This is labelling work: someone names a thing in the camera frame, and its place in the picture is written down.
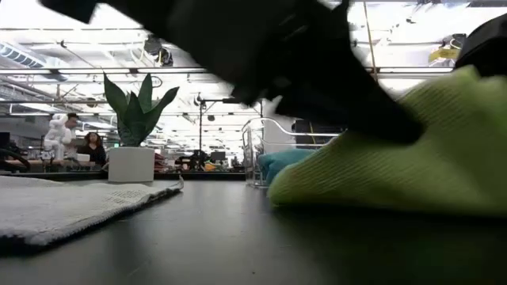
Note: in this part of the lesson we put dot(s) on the black overhead rig frame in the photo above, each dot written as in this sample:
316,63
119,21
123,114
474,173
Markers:
202,118

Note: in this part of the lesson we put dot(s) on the grey microfiber towel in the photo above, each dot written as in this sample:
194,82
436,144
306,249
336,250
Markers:
59,206

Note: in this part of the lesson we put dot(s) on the yellow microfiber towel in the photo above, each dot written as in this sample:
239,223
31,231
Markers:
416,174

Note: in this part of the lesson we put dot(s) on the black aluminium table frame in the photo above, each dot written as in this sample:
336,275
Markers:
206,176

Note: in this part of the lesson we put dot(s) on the snake plant in white pot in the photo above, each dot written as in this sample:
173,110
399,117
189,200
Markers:
132,158

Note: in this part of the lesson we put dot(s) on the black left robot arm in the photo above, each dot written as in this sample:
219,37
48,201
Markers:
178,23

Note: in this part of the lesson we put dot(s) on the blue microfiber towel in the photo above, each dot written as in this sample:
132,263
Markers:
281,162

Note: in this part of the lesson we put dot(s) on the long ceiling light bar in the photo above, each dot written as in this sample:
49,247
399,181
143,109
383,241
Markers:
99,70

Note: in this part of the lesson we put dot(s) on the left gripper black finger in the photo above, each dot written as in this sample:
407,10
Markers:
356,111

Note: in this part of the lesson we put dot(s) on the person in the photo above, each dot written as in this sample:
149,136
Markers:
73,122
93,152

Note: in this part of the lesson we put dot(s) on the clear plastic bin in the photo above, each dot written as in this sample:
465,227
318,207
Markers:
253,158

